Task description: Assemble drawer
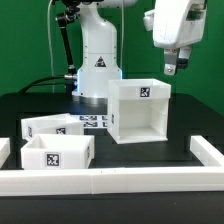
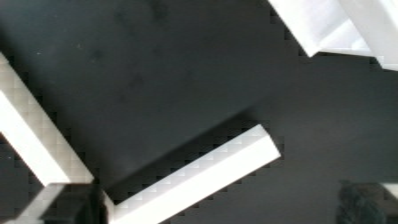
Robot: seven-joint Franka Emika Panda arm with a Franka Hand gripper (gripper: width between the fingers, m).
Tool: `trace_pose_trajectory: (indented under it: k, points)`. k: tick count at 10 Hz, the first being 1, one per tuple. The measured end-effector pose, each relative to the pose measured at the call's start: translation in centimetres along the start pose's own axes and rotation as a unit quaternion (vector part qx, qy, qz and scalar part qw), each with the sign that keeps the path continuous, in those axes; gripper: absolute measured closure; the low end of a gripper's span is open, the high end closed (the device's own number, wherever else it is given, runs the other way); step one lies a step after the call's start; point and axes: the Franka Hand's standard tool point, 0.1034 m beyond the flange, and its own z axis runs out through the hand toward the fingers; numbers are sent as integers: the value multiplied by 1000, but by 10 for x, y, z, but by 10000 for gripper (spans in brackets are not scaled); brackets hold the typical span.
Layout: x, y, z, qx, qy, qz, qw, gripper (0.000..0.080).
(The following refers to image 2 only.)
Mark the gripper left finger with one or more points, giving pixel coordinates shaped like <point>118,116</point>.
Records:
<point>68,204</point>

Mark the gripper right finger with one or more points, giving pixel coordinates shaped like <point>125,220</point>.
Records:
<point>368,204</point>

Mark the white drawer cabinet frame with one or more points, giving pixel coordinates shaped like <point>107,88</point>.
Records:
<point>345,27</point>

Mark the white left barrier rail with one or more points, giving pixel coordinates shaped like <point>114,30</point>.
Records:
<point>32,133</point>

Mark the white barrier rail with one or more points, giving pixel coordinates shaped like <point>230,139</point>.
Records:
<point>223,166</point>
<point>32,133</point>

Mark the white front barrier rail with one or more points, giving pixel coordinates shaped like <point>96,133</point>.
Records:
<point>223,166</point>

